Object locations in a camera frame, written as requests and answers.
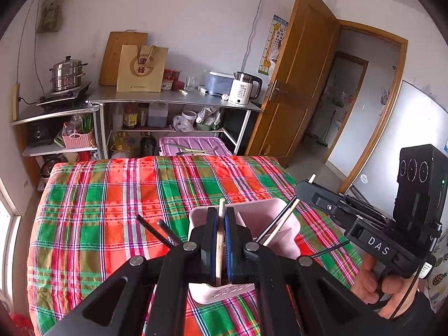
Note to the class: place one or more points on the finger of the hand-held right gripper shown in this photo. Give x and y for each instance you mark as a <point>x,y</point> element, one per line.
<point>322,196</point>

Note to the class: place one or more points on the red jar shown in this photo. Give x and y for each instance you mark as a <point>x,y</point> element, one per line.
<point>168,79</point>
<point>178,80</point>

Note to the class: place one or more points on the white electric kettle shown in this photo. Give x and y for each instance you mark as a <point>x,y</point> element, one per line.
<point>243,91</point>

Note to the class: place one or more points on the hanging grey cloth bag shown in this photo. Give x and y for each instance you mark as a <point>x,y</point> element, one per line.
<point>49,14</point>

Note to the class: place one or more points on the wooden door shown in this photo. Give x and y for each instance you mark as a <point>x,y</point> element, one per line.
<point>301,77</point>

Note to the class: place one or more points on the clear plastic container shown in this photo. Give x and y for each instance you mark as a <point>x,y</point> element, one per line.
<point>217,83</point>

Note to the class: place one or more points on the person's right hand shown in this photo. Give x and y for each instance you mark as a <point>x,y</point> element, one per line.
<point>367,283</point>

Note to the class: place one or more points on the white refrigerator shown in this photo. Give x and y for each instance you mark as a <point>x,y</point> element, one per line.
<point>420,119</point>

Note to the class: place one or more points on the soy sauce bottle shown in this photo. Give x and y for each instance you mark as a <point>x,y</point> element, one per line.
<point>130,116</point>

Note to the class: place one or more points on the giraffe wall poster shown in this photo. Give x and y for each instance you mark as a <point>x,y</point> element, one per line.
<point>273,49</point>

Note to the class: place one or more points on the small white box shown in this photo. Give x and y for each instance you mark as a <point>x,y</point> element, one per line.
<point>203,90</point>

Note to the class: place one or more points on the plaid tablecloth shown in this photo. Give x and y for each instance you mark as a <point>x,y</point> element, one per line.
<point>105,217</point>

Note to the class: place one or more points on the wooden door frame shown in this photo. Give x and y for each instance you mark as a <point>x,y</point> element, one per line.
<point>395,87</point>

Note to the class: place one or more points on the drinking glass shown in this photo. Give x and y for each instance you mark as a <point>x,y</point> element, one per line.
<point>190,83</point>

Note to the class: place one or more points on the white plastic tub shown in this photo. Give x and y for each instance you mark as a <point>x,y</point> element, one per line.
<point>189,116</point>

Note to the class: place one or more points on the pink storage box lid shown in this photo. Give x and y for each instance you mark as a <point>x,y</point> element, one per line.
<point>196,146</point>

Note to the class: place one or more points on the person's right forearm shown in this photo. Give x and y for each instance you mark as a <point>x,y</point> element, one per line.
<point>416,318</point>

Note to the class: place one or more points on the black induction cooker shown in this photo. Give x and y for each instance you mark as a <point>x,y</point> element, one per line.
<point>64,96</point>

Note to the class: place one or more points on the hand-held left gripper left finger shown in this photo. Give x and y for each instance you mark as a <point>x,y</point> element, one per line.
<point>209,252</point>

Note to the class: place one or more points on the translucent plastic jug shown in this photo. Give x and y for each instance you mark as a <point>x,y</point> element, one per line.
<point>157,113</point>

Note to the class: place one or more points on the pink utensil basket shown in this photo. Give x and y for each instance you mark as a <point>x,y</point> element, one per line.
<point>285,245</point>

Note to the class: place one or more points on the pink woven basket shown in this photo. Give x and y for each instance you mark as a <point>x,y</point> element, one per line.
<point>78,139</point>

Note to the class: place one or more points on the beige power strip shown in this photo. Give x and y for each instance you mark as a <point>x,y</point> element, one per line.
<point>14,101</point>

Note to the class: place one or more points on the white window frame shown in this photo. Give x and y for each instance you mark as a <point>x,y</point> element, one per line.
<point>14,238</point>

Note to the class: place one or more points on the brown paper bag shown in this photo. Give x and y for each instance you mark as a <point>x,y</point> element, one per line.
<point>141,70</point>

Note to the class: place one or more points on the crumpled plastic bag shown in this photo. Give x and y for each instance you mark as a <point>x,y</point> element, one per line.
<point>182,124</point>
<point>210,117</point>

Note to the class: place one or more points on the dark glass bottle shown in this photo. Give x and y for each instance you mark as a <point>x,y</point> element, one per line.
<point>148,143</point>

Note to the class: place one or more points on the yellow oil bottle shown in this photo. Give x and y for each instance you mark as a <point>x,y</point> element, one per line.
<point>120,145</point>

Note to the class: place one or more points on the wooden cutting board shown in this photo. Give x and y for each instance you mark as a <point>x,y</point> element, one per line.
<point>113,52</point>

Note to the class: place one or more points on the black kitchen appliance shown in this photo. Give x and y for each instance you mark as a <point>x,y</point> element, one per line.
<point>38,133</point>

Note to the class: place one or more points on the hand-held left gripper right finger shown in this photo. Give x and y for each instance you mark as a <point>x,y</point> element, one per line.
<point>238,255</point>

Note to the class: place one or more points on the printed apron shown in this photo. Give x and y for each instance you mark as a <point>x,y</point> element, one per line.
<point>437,280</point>

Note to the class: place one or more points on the stainless steel steamer pot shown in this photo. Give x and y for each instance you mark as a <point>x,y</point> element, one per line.
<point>68,73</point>

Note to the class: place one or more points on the metal kitchen table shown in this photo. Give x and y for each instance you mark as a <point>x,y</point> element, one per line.
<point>175,99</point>

